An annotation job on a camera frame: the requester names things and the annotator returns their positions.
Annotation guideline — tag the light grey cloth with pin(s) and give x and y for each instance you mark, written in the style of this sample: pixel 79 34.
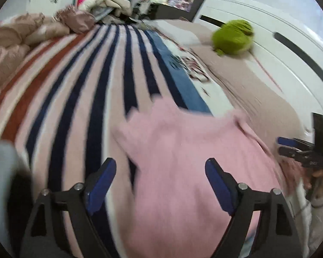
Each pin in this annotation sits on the light grey cloth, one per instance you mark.
pixel 2 188

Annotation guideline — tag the dark desk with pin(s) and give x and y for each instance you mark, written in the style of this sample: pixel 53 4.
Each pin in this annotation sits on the dark desk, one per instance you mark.
pixel 172 10

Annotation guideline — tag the pink dotted garment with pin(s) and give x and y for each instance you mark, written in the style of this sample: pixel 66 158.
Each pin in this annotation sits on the pink dotted garment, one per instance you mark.
pixel 183 166

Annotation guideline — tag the peach quilt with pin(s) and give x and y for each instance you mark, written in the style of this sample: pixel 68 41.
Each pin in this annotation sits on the peach quilt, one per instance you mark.
pixel 5 51

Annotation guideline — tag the large beige pillow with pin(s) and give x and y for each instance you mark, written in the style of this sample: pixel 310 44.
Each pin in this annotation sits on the large beige pillow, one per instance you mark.
pixel 258 94

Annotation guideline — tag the white bed headboard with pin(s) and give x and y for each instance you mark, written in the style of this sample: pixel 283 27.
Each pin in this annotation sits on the white bed headboard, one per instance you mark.
pixel 258 18

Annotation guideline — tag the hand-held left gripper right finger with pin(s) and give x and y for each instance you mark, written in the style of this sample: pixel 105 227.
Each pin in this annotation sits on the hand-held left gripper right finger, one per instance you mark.
pixel 218 185

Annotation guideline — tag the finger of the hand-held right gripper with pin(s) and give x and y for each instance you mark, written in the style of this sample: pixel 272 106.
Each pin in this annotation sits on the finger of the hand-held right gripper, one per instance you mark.
pixel 285 141
pixel 288 151

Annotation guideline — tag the small beige pillow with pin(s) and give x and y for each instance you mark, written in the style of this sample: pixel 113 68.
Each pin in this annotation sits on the small beige pillow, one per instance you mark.
pixel 183 32

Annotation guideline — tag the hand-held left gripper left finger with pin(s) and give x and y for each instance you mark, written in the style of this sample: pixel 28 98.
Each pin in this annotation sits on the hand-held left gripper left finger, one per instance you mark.
pixel 102 182

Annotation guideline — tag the white duvet pile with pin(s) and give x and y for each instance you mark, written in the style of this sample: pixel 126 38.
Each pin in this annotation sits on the white duvet pile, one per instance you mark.
pixel 107 1

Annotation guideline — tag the striped bed sheet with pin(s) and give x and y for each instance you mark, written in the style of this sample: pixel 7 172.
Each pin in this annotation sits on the striped bed sheet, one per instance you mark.
pixel 70 99

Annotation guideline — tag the green plush toy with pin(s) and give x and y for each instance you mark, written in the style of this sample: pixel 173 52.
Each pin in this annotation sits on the green plush toy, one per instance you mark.
pixel 231 37

